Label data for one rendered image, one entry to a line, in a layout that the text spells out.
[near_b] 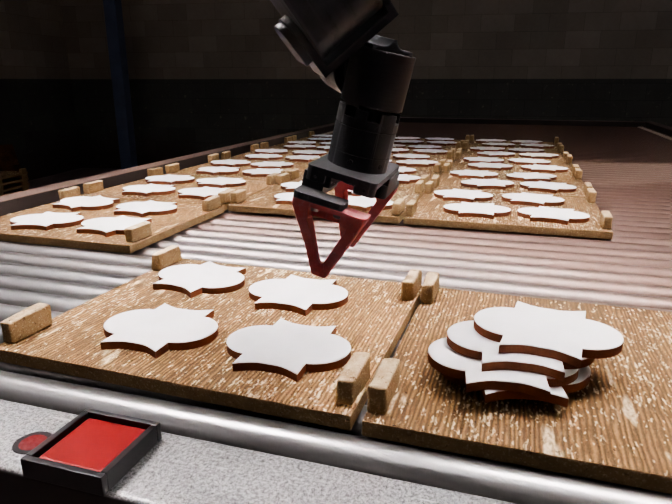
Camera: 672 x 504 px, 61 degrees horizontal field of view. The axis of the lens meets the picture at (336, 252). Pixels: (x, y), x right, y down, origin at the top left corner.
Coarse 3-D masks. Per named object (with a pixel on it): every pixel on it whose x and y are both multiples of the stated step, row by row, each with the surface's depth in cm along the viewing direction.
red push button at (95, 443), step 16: (80, 432) 48; (96, 432) 48; (112, 432) 48; (128, 432) 48; (64, 448) 46; (80, 448) 46; (96, 448) 46; (112, 448) 46; (80, 464) 44; (96, 464) 44
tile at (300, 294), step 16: (256, 288) 77; (272, 288) 77; (288, 288) 77; (304, 288) 77; (320, 288) 77; (336, 288) 77; (256, 304) 72; (272, 304) 72; (288, 304) 71; (304, 304) 71; (320, 304) 71; (336, 304) 72
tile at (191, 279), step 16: (160, 272) 83; (176, 272) 83; (192, 272) 83; (208, 272) 83; (224, 272) 83; (240, 272) 84; (160, 288) 79; (176, 288) 78; (192, 288) 77; (208, 288) 77; (224, 288) 77
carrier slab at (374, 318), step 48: (144, 288) 79; (240, 288) 79; (384, 288) 79; (48, 336) 64; (96, 336) 64; (384, 336) 64; (144, 384) 56; (192, 384) 54; (240, 384) 54; (288, 384) 54; (336, 384) 54
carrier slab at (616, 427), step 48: (432, 336) 64; (624, 336) 64; (432, 384) 54; (624, 384) 54; (384, 432) 48; (432, 432) 47; (480, 432) 47; (528, 432) 47; (576, 432) 47; (624, 432) 47; (624, 480) 43
